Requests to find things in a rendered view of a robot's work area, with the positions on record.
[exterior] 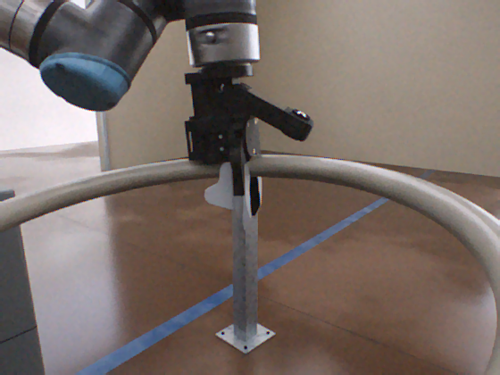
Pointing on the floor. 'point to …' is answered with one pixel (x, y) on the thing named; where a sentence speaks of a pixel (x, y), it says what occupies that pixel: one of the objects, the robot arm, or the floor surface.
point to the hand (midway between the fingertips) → (253, 214)
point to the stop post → (245, 291)
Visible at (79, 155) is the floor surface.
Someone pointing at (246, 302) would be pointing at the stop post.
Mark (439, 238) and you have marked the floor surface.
